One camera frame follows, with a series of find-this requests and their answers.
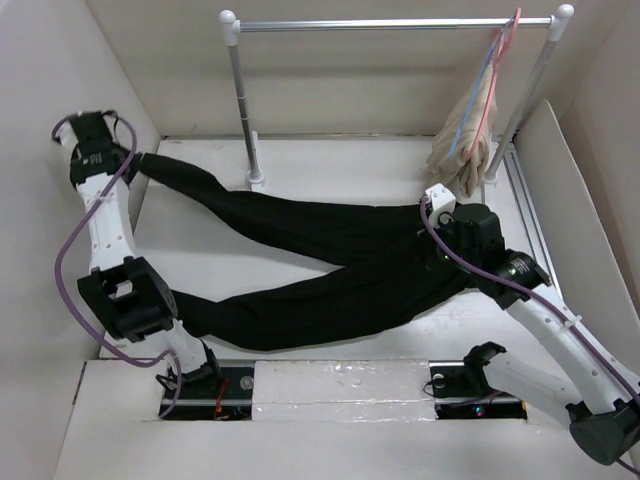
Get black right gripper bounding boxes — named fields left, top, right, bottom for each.
left=410, top=210, right=479, bottom=273

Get black trousers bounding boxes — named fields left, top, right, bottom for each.
left=133, top=152, right=481, bottom=352

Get blue clothes hanger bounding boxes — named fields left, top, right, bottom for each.
left=447, top=16, right=512, bottom=159

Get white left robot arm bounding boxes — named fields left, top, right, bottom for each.
left=51, top=110, right=223, bottom=397

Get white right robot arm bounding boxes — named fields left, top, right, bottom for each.
left=420, top=200, right=639, bottom=466

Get beige garment on hanger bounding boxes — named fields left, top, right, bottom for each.
left=426, top=79, right=497, bottom=199

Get pink clothes hanger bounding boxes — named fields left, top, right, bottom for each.
left=465, top=7, right=522, bottom=161

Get white metal clothes rack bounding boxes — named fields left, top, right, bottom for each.
left=214, top=4, right=575, bottom=191

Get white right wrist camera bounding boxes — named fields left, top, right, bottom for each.
left=423, top=183, right=456, bottom=228

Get aluminium rail right side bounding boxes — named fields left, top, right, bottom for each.
left=502, top=145, right=562, bottom=296

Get aluminium rail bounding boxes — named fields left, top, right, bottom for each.
left=502, top=145, right=562, bottom=296
left=160, top=360, right=528, bottom=423

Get aluminium rail front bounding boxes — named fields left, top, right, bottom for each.
left=160, top=360, right=528, bottom=423

